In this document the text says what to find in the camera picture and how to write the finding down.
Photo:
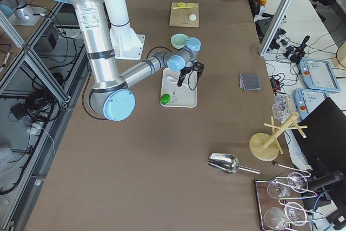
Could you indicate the lower teach pendant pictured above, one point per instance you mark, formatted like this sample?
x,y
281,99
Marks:
x,y
306,100

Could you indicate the mint green bowl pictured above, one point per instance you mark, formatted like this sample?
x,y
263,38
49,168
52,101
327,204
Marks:
x,y
178,41

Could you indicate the green pepper toy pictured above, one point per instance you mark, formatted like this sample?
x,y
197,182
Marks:
x,y
165,98

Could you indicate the wooden mug tree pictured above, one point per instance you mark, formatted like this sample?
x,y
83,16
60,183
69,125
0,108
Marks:
x,y
266,147

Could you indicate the steel metal scoop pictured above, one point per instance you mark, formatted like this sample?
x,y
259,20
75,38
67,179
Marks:
x,y
228,163

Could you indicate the wine glass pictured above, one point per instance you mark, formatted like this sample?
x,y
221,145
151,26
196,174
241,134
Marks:
x,y
283,187
291,216

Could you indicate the upper wine glass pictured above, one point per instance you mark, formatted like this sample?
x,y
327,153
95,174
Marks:
x,y
283,187

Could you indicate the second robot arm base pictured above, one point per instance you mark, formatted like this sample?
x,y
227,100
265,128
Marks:
x,y
19,12

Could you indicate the aluminium frame post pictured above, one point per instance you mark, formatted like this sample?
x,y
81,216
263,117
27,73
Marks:
x,y
272,29

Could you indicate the lower wine glass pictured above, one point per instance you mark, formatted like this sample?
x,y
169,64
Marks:
x,y
291,216

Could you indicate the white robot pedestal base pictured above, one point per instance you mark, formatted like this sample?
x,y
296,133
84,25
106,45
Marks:
x,y
126,43

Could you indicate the wooden cutting board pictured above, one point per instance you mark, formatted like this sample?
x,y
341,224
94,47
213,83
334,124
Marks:
x,y
180,17

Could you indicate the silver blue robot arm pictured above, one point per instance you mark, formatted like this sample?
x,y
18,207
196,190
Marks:
x,y
107,35

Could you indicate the upper teach pendant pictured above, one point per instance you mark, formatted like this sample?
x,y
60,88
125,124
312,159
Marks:
x,y
318,75

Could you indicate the black monitor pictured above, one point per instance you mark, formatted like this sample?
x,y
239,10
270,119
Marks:
x,y
324,144

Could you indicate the clear glass jar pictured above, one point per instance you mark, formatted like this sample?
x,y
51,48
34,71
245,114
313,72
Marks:
x,y
283,106

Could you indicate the wire glass rack tray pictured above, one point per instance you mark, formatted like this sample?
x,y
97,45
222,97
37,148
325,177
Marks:
x,y
279,202

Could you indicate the grey folded cloth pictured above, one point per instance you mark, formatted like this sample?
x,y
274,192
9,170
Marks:
x,y
249,82

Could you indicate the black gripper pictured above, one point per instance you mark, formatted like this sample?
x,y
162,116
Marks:
x,y
184,72

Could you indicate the teach pendant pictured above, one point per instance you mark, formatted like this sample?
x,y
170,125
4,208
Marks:
x,y
306,100
318,75

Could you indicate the cream rabbit print tray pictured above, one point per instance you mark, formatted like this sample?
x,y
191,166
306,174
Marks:
x,y
182,97

